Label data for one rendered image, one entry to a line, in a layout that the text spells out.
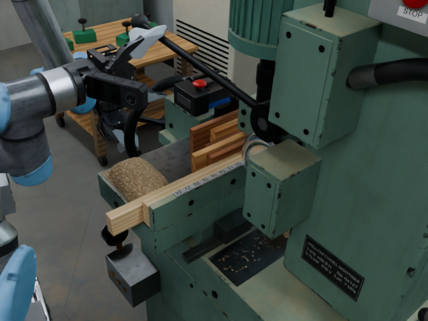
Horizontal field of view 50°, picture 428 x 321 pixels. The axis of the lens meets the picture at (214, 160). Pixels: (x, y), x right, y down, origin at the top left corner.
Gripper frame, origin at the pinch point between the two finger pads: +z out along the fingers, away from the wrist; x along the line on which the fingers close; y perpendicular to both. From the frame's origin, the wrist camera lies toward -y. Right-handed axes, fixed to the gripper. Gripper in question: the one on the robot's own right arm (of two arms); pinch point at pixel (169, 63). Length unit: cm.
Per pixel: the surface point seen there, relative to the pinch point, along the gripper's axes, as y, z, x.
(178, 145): -2.6, 0.7, 19.1
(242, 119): -13.3, 8.7, 9.1
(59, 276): 52, -17, 112
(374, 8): -43, -5, -26
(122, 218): -18.0, -22.2, 14.9
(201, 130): -8.9, 1.8, 11.6
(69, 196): 94, 7, 115
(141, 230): -17.5, -18.4, 21.0
